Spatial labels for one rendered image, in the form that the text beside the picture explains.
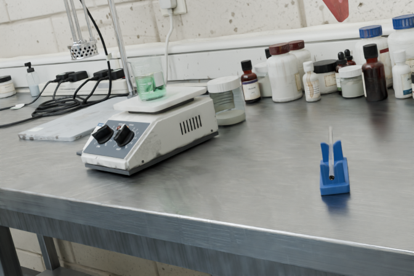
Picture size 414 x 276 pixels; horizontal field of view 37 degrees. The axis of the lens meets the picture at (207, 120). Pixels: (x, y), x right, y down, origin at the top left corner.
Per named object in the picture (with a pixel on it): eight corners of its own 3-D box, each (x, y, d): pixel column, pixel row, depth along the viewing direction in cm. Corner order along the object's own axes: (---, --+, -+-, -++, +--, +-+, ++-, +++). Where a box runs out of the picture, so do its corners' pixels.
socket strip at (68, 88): (126, 94, 163) (122, 77, 162) (40, 96, 189) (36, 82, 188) (141, 89, 167) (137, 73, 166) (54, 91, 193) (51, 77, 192)
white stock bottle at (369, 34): (362, 93, 115) (353, 32, 112) (359, 85, 121) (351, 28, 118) (397, 87, 114) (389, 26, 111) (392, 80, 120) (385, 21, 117)
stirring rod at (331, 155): (334, 181, 68) (332, 129, 87) (334, 176, 68) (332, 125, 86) (328, 180, 68) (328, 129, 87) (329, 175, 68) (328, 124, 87)
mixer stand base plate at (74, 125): (71, 141, 123) (69, 136, 123) (16, 138, 136) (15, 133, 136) (172, 99, 144) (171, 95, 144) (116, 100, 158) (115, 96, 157)
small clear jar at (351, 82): (369, 96, 112) (365, 68, 110) (343, 100, 112) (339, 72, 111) (365, 90, 116) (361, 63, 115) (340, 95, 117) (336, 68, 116)
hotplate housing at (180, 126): (129, 178, 92) (117, 127, 91) (82, 169, 102) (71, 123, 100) (230, 132, 107) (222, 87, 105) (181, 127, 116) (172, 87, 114)
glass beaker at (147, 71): (175, 95, 104) (164, 48, 102) (163, 103, 99) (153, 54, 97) (142, 100, 106) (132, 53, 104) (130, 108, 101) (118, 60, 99)
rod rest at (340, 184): (350, 193, 71) (345, 163, 70) (320, 196, 72) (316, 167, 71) (347, 163, 80) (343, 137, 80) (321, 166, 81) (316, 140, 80)
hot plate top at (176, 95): (155, 113, 96) (154, 107, 96) (111, 110, 105) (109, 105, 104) (209, 91, 104) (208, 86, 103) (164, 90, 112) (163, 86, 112)
